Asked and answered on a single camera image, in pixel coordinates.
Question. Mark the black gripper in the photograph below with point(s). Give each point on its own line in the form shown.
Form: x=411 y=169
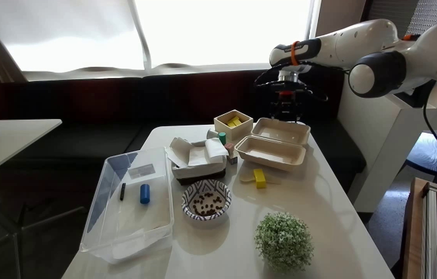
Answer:
x=290 y=85

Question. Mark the white foam lunch pack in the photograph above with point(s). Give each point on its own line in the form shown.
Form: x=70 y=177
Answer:
x=273 y=149

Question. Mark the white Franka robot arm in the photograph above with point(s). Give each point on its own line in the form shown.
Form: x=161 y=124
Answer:
x=409 y=56

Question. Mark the yellow item in wooden box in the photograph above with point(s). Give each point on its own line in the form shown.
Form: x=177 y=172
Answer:
x=234 y=121

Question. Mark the small pink block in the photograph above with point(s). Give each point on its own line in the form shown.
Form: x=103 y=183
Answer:
x=230 y=149

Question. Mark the small green block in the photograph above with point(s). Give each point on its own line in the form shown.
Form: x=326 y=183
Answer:
x=222 y=138

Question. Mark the yellow block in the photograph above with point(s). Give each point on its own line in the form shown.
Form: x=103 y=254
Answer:
x=259 y=178

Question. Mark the small grey block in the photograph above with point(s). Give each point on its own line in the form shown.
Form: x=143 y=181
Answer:
x=231 y=160

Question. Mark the white desk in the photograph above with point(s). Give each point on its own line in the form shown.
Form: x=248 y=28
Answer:
x=368 y=133

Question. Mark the patterned bowl with beans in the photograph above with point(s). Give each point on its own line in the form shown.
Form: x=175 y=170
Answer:
x=206 y=201

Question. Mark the green ball plant in pot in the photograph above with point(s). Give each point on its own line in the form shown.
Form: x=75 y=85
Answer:
x=284 y=242

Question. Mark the white label card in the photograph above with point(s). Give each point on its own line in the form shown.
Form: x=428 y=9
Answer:
x=141 y=170

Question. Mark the blue cylinder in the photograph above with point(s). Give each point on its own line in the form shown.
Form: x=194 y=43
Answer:
x=144 y=194

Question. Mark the black marker pen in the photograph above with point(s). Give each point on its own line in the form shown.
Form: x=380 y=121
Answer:
x=123 y=191

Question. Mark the dark bench sofa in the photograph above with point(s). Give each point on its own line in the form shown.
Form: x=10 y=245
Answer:
x=99 y=108

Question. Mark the clear plastic storage bin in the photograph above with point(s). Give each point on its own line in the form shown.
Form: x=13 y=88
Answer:
x=126 y=226

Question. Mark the white window shade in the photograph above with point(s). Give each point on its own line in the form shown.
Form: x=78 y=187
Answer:
x=73 y=31

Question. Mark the white side table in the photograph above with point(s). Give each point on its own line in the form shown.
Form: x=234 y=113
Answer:
x=6 y=141

